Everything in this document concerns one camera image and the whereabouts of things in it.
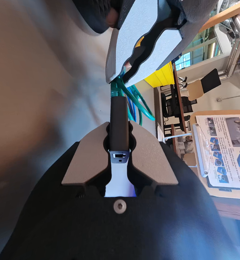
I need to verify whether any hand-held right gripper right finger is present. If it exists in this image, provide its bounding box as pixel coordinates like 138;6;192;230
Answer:
127;120;179;185

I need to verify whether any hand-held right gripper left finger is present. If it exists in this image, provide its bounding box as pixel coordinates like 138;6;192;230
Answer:
61;121;111;186

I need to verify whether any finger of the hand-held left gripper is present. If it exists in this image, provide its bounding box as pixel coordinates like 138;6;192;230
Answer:
105;0;159;84
123;28;183;88

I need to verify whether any yellow plastic bin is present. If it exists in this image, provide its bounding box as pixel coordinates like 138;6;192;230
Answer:
135;36;175;88

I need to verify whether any black network switch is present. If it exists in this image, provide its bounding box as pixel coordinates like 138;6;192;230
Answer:
109;96;131;164

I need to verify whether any green ethernet cable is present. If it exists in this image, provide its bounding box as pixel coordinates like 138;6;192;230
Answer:
111;78;155;126

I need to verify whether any person's left hand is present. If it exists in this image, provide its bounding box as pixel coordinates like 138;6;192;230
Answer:
107;9;119;27

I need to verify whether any wooden ceiling beam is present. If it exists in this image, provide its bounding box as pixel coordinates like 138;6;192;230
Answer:
199;0;240;33

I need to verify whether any white clip bar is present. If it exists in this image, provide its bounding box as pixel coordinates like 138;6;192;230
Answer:
192;123;211;178

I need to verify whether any wooden chair with black jacket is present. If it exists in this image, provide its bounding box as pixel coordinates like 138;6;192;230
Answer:
187;68;222;101

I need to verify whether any long wooden desk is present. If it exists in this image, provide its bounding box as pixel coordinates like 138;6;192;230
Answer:
160;63;188;135

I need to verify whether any black office chair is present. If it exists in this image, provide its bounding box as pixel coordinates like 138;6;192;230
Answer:
161;92;177;118

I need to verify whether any printed instruction sheet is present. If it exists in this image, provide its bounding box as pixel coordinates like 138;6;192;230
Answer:
195;114;240;188

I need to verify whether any round wooden table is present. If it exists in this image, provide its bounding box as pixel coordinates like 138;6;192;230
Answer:
190;110;240;200

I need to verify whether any silver metal duct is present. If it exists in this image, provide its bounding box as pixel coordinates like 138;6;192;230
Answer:
218;12;240;82

